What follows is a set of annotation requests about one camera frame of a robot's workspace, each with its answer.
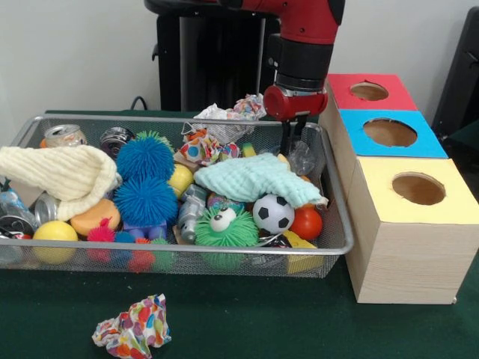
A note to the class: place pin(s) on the green fuzzy toy with eyes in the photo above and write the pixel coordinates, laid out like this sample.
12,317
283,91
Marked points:
228,230

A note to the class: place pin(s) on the red ball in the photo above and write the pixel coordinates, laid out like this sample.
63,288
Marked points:
308,222

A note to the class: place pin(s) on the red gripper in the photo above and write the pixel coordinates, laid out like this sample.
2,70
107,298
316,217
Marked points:
294,103

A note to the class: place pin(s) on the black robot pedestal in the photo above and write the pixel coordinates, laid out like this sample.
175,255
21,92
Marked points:
202,60

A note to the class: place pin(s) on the orange round disc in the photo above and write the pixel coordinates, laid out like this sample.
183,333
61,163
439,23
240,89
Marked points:
93,217

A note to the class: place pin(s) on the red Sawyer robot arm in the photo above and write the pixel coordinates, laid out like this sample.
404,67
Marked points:
307,37

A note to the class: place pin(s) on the black panel stand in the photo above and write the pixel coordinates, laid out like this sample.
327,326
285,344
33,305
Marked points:
460,75

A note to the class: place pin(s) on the crushed clear plastic bottle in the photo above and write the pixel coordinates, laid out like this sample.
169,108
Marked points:
310,153

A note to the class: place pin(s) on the grey robot toy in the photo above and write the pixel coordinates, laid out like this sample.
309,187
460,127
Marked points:
191,215

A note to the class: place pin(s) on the crushed silver can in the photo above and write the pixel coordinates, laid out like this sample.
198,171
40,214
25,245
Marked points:
63,136

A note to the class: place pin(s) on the wooden box with three holes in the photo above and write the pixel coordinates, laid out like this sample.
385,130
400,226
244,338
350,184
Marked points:
408,247

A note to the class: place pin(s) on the yellow cheese wedge toy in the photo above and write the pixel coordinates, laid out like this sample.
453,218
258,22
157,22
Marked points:
299,243

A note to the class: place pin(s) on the blue spiky ball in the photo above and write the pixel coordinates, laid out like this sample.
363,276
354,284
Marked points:
146,157
146,200

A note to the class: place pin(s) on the yellow ball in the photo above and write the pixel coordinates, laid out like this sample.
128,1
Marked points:
55,239
182,179

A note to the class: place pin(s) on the mint green waffle cloth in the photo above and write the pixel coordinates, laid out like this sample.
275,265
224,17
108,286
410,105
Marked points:
254,179

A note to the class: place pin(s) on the cream waffle cloth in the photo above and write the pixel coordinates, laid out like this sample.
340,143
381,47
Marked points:
56,176

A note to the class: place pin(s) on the black and white soccer ball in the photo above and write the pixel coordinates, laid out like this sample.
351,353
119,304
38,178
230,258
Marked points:
273,213

